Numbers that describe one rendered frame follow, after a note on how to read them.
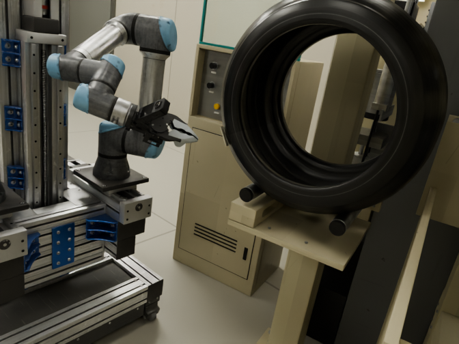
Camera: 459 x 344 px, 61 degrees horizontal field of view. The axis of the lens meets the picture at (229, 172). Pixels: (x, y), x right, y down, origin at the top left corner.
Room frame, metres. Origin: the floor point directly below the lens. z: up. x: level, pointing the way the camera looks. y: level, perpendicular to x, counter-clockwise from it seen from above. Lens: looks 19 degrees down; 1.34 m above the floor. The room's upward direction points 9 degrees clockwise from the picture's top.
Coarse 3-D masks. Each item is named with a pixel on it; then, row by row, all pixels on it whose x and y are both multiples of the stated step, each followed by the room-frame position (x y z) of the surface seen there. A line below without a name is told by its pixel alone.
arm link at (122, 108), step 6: (120, 102) 1.09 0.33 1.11; (126, 102) 1.10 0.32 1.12; (114, 108) 1.07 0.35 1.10; (120, 108) 1.08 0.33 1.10; (126, 108) 1.08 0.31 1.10; (114, 114) 1.07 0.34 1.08; (120, 114) 1.07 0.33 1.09; (126, 114) 1.08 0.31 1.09; (114, 120) 1.08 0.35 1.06; (120, 120) 1.07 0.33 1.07
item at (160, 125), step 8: (136, 112) 1.12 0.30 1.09; (128, 120) 1.08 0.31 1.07; (136, 120) 1.10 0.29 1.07; (152, 120) 1.10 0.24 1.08; (160, 120) 1.11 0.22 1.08; (168, 120) 1.12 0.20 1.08; (128, 128) 1.12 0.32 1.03; (136, 128) 1.12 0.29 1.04; (144, 128) 1.12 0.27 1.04; (152, 128) 1.08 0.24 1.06; (160, 128) 1.09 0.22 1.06; (144, 136) 1.11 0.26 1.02; (152, 136) 1.11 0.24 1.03; (152, 144) 1.13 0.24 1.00; (160, 144) 1.14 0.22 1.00
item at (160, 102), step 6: (156, 102) 1.07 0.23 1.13; (162, 102) 1.06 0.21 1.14; (168, 102) 1.07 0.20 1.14; (144, 108) 1.10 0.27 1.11; (150, 108) 1.08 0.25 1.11; (156, 108) 1.05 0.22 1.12; (162, 108) 1.04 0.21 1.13; (168, 108) 1.06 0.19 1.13; (138, 114) 1.10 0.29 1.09; (144, 114) 1.08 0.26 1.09; (150, 114) 1.06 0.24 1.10; (156, 114) 1.06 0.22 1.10; (162, 114) 1.05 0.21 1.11; (138, 120) 1.09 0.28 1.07; (144, 120) 1.08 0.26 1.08; (150, 120) 1.08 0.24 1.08
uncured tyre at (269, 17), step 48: (288, 0) 1.08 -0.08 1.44; (336, 0) 1.00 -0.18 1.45; (384, 0) 0.99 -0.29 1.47; (240, 48) 1.11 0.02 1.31; (288, 48) 1.34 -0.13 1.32; (384, 48) 0.93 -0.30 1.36; (432, 48) 0.95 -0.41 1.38; (240, 96) 1.10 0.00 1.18; (432, 96) 0.90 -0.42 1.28; (240, 144) 1.08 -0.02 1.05; (288, 144) 1.32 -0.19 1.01; (432, 144) 0.91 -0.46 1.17; (288, 192) 1.00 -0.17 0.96; (336, 192) 0.94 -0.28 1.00; (384, 192) 0.92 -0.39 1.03
